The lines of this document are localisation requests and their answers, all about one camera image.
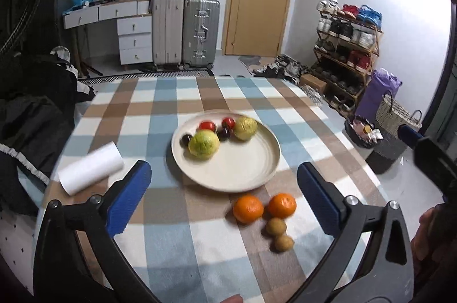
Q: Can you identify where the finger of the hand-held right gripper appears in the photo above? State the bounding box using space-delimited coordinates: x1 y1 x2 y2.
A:
398 124 424 149

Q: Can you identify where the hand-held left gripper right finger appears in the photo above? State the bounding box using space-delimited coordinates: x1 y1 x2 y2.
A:
288 162 415 303

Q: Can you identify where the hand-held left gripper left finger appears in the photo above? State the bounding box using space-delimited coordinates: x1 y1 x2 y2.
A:
33 160 161 303

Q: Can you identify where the orange mandarin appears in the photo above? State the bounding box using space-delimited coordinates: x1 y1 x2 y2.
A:
233 195 265 225
268 193 297 219

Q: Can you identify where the brown longan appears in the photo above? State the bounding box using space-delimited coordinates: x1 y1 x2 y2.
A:
266 218 287 237
274 234 295 252

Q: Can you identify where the cream round plate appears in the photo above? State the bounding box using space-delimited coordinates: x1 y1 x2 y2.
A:
171 109 281 192

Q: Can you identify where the yellow-green citrus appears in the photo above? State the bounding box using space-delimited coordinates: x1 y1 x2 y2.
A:
188 130 220 160

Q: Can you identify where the wrinkled yellow passion fruit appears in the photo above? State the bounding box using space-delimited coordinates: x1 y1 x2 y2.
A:
233 116 258 141

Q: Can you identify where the person's right hand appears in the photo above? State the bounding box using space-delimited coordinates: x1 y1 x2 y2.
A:
410 208 435 261

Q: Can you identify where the person's left hand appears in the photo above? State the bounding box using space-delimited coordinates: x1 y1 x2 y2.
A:
213 293 244 303

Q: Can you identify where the white paper towel roll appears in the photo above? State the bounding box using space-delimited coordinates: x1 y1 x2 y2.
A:
58 141 125 196

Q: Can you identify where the black basket with items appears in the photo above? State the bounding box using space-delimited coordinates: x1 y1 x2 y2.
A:
344 115 385 148

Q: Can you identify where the purple bag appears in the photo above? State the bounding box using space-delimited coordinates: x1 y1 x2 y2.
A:
355 68 403 121

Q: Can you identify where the wooden shoe rack with shoes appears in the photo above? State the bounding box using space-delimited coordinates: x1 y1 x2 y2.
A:
312 0 384 115

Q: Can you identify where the cardboard box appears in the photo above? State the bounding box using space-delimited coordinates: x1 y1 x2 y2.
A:
299 73 328 94

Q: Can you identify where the white dotted cloth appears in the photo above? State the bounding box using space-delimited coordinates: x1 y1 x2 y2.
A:
0 210 40 289

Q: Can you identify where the black clothing pile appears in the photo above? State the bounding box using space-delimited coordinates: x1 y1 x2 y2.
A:
0 53 97 214

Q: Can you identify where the striped floor mat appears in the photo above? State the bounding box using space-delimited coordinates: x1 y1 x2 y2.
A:
77 69 215 85

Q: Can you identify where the black tripod stand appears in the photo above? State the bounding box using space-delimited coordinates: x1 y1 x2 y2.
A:
79 62 104 79

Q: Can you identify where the pile of shoes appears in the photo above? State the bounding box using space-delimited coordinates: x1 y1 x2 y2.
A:
252 55 311 79

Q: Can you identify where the grey door mat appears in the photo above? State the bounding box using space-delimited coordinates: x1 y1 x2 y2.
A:
238 55 263 70

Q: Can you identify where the round translucent object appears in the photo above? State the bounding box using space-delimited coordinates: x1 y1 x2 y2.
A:
50 46 72 63

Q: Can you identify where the white desk with drawers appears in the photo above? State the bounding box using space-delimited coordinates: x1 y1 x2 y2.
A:
63 0 154 67

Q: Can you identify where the beige suitcase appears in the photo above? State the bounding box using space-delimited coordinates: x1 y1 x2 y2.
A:
152 0 185 70

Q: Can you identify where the silver suitcase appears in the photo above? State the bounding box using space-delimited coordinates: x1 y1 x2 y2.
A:
182 0 221 70

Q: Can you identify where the woven basket with handles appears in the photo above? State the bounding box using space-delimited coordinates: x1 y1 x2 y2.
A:
375 92 422 161

